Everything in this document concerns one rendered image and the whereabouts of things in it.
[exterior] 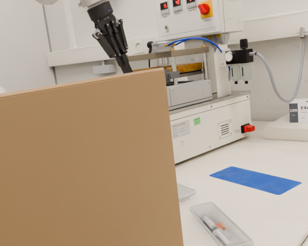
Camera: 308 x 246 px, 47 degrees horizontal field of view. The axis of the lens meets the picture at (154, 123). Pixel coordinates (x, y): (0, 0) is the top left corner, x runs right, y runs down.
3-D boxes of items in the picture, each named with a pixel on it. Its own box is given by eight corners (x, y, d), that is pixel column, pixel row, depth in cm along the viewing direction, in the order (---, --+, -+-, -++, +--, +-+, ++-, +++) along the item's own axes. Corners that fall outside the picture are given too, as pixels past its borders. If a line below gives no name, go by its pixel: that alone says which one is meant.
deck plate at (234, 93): (185, 92, 160) (185, 90, 159) (251, 92, 133) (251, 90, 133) (99, 111, 131) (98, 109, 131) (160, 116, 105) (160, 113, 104)
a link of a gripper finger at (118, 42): (102, 23, 112) (105, 22, 113) (117, 55, 117) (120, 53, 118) (110, 20, 109) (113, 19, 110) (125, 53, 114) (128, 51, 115)
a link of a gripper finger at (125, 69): (123, 54, 114) (121, 55, 113) (131, 73, 116) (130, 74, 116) (117, 55, 116) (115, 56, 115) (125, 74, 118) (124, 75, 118)
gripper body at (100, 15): (98, 3, 113) (110, 30, 117) (80, 12, 108) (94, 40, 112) (114, -3, 108) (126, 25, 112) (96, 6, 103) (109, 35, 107)
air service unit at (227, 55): (226, 83, 127) (223, 41, 125) (262, 82, 116) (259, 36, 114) (217, 85, 124) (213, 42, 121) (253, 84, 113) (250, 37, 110)
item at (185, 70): (164, 75, 141) (162, 51, 139) (206, 73, 124) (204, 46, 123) (130, 81, 131) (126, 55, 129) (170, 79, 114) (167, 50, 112)
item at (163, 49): (171, 73, 148) (167, 42, 146) (231, 70, 124) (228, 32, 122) (124, 81, 133) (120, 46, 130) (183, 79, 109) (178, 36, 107)
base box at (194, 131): (188, 129, 162) (185, 92, 159) (260, 137, 134) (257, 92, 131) (87, 161, 129) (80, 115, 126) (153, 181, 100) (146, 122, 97)
